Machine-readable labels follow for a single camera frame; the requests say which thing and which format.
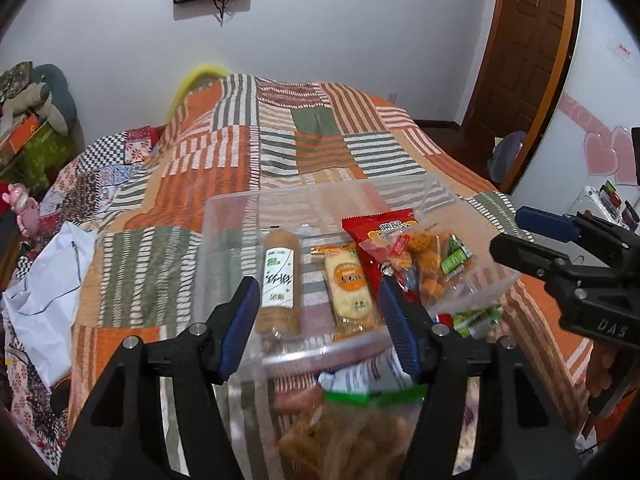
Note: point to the zip bag of fried sticks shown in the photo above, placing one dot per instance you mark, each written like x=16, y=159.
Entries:
x=340, y=440

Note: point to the grey stuffed toy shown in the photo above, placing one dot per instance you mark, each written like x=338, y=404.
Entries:
x=50, y=105

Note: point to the red snack packet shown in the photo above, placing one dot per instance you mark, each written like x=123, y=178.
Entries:
x=370, y=232

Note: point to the checkered patchwork quilt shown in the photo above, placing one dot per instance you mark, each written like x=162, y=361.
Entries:
x=110, y=145

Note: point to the green pea snack packet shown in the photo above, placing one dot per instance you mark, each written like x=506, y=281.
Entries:
x=475, y=320

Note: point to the clear plastic container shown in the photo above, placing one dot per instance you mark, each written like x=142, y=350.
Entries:
x=240, y=220

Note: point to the white wardrobe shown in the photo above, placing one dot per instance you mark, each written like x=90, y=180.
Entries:
x=590, y=35

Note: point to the pink heart stickers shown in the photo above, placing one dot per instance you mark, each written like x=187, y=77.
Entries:
x=600, y=152

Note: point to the white and blue snack packet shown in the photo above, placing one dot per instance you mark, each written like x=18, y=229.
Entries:
x=360, y=375

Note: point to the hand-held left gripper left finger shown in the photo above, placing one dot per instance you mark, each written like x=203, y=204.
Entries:
x=240, y=322

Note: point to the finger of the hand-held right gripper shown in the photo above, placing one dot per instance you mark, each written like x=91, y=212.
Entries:
x=525, y=255
x=545, y=221

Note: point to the purple backpack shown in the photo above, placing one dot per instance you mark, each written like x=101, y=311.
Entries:
x=507, y=157

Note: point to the pink plush toy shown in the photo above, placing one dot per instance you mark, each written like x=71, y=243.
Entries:
x=25, y=210

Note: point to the pink sausage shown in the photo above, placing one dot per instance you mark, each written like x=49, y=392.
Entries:
x=297, y=400

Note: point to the clear bag of mixed snacks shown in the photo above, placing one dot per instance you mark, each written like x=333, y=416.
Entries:
x=430, y=260

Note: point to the person's right hand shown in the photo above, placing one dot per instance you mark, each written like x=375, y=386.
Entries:
x=600, y=367

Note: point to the brown wooden door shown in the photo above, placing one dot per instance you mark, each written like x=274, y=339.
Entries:
x=525, y=60

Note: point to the white plastic bag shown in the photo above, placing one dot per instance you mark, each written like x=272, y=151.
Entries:
x=45, y=285

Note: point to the orange box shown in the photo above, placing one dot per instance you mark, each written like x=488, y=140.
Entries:
x=20, y=135

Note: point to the orange rice cracker packet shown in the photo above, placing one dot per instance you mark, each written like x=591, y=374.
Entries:
x=347, y=285

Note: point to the patterned dark cloth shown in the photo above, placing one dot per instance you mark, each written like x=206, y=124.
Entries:
x=15, y=77

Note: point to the tan biscuit roll packet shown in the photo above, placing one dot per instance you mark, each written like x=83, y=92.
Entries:
x=277, y=310

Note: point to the green box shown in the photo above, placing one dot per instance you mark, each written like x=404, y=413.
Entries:
x=47, y=155

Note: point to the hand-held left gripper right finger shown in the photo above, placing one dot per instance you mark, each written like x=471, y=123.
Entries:
x=395, y=320

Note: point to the yellow hoop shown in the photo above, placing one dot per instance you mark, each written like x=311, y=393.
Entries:
x=192, y=76

